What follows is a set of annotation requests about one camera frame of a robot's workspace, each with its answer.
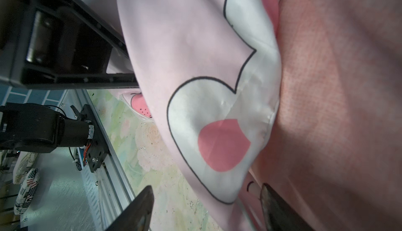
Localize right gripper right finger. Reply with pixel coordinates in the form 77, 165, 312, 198
260, 183, 313, 231

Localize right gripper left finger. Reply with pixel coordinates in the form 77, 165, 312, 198
106, 186, 154, 231

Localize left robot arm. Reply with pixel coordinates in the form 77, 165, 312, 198
1, 0, 138, 153

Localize salmon pink feather pillow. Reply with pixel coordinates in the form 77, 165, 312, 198
251, 0, 402, 231

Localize aluminium mounting rail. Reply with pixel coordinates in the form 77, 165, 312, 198
63, 90, 135, 231

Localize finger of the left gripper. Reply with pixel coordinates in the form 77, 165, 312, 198
1, 0, 138, 90

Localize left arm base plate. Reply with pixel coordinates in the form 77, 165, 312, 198
70, 104, 110, 173

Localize light pink bunny pillow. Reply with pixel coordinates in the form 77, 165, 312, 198
80, 0, 285, 231

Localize patterned shoes on floor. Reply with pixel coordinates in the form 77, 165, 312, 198
13, 151, 40, 215

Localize floral table mat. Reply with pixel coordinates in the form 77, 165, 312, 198
87, 90, 220, 231

